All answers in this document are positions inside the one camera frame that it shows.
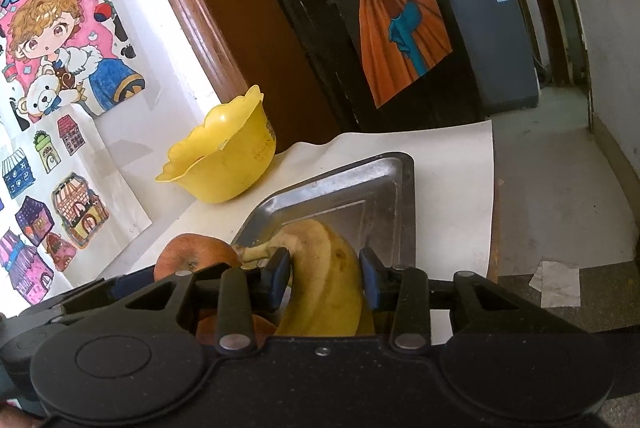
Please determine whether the paper scrap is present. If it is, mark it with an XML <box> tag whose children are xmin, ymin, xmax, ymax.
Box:
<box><xmin>530</xmin><ymin>260</ymin><xmax>582</xmax><ymax>309</ymax></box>

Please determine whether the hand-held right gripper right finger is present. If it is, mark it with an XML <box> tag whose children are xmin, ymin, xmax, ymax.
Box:
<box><xmin>359</xmin><ymin>248</ymin><xmax>545</xmax><ymax>354</ymax></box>

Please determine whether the pink cartoon child poster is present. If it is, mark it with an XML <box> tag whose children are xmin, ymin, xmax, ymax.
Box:
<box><xmin>0</xmin><ymin>0</ymin><xmax>147</xmax><ymax>131</ymax></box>

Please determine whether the grey cabinet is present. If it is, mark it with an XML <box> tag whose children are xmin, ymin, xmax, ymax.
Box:
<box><xmin>447</xmin><ymin>0</ymin><xmax>541</xmax><ymax>115</ymax></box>

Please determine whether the white printed tablecloth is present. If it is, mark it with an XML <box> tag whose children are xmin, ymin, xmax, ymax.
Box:
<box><xmin>60</xmin><ymin>119</ymin><xmax>497</xmax><ymax>344</ymax></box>

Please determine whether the brown inner door frame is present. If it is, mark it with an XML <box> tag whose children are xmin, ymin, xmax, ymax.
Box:
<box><xmin>477</xmin><ymin>0</ymin><xmax>593</xmax><ymax>133</ymax></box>

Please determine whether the wooden door frame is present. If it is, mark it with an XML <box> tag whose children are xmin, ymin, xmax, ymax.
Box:
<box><xmin>129</xmin><ymin>0</ymin><xmax>346</xmax><ymax>153</ymax></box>

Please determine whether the yellow banana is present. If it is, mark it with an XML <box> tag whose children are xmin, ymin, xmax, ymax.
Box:
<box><xmin>235</xmin><ymin>218</ymin><xmax>346</xmax><ymax>336</ymax></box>
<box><xmin>325</xmin><ymin>233</ymin><xmax>376</xmax><ymax>336</ymax></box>

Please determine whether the metal tray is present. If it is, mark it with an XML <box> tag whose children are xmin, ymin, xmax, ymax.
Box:
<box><xmin>231</xmin><ymin>152</ymin><xmax>417</xmax><ymax>269</ymax></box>

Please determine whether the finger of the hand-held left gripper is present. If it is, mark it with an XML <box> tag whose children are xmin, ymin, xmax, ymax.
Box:
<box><xmin>20</xmin><ymin>269</ymin><xmax>157</xmax><ymax>325</ymax></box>

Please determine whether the yellow plastic bowl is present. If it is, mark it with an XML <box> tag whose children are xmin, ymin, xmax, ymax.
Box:
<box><xmin>155</xmin><ymin>84</ymin><xmax>277</xmax><ymax>203</ymax></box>

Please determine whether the coloured houses drawing sheet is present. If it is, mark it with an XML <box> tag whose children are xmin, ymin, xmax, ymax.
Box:
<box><xmin>0</xmin><ymin>100</ymin><xmax>153</xmax><ymax>309</ymax></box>

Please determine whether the orange dress figure poster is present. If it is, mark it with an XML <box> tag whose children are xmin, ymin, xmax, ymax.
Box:
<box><xmin>282</xmin><ymin>0</ymin><xmax>453</xmax><ymax>110</ymax></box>

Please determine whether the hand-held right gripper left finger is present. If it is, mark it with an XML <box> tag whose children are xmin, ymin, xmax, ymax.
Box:
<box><xmin>100</xmin><ymin>248</ymin><xmax>292</xmax><ymax>355</ymax></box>

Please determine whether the orange striped apple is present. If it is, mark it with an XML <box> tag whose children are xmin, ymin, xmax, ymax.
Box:
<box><xmin>153</xmin><ymin>233</ymin><xmax>277</xmax><ymax>345</ymax></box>

